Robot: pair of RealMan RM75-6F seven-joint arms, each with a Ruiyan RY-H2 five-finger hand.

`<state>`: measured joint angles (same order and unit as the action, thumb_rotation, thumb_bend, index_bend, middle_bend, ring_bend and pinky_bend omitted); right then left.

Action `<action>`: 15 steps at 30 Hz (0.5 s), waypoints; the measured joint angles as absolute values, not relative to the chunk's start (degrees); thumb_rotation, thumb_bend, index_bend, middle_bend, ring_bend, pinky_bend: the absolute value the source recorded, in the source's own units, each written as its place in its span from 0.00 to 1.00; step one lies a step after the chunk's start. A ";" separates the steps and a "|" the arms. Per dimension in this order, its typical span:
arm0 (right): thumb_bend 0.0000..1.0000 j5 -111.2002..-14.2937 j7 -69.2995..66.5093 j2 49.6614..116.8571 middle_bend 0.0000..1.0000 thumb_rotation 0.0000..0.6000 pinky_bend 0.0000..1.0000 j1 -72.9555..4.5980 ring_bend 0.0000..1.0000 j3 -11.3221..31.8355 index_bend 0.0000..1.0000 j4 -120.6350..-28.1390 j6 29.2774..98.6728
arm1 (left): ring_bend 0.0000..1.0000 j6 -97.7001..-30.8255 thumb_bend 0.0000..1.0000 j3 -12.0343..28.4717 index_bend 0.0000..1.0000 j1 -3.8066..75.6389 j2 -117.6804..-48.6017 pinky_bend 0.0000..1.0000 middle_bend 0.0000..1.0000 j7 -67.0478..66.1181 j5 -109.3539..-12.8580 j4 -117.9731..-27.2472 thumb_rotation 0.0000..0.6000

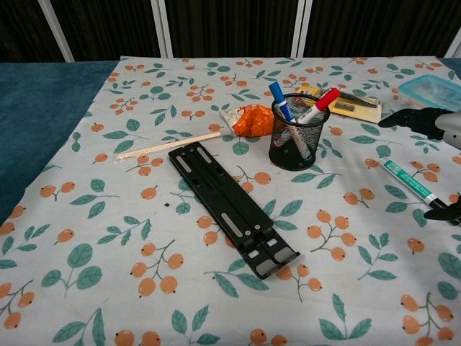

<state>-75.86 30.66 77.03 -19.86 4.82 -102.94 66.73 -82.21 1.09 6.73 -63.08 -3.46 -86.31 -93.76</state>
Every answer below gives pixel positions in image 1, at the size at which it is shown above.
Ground floral orange-berry tablecloth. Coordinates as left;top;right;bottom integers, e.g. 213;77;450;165
0;56;461;346

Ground red-capped whiteboard marker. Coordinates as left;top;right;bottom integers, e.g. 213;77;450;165
273;87;342;148

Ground blue-capped whiteboard marker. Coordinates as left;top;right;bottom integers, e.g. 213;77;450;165
268;81;313;160

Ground green pen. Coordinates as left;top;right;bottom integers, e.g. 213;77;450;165
380;159;457;217

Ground orange snack packet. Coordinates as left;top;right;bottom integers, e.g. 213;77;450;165
219;103;275;138

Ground yellow razor blister pack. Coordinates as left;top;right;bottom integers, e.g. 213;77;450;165
295;85;382;125

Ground teal table cover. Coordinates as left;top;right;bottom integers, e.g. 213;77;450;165
0;59;122;226

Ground black folding laptop stand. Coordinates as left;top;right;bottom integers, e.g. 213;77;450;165
168;141;301;280

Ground right silver-black robot hand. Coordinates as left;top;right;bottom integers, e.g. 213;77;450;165
377;107;461;226

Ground black mesh pen holder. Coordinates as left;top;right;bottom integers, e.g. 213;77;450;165
269;92;331;171

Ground wrapped wooden chopsticks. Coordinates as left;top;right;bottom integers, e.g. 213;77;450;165
113;131;222;162

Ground white partition frame post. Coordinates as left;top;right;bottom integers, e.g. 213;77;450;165
37;0;76;63
287;0;313;58
150;0;174;58
444;30;461;59

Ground clear blue-lidded plastic box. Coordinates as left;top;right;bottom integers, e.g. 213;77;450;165
398;74;461;109

